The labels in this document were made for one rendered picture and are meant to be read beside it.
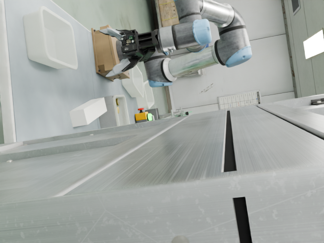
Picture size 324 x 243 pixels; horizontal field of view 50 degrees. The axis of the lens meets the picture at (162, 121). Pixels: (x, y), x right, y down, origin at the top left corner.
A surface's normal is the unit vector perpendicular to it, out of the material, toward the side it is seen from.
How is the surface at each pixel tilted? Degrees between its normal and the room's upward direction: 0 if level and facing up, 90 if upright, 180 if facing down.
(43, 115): 0
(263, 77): 90
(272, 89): 90
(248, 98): 90
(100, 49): 90
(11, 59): 0
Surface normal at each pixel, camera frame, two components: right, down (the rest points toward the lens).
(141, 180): -0.16, -0.99
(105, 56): -0.21, -0.07
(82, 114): -0.15, 0.25
